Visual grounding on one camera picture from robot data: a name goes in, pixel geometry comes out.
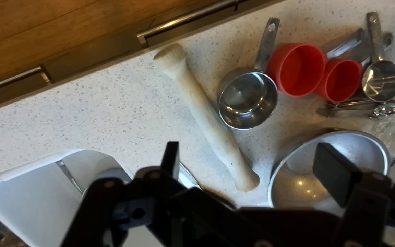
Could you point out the white sink basin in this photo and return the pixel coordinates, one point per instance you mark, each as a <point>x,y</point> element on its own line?
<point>28,201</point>

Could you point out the dark kitchen base cabinet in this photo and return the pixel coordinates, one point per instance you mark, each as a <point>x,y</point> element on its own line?
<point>96,59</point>

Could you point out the large red measuring cup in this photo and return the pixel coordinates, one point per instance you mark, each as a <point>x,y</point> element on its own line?
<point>298,70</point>

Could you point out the small steel measuring cup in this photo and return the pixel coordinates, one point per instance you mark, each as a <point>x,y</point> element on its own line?
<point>383,80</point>

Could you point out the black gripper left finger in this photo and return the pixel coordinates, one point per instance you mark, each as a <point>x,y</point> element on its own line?
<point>170,159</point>

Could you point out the large steel measuring cup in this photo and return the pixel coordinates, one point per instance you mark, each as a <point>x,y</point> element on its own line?
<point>247,98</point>

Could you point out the small red measuring cup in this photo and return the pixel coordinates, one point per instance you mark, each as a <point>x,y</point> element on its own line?
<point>342,80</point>

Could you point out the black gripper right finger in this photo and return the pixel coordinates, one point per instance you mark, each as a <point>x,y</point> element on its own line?
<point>336,173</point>

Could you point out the metallic dishpan bowl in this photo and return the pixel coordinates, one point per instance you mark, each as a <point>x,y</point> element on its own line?
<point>298,179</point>

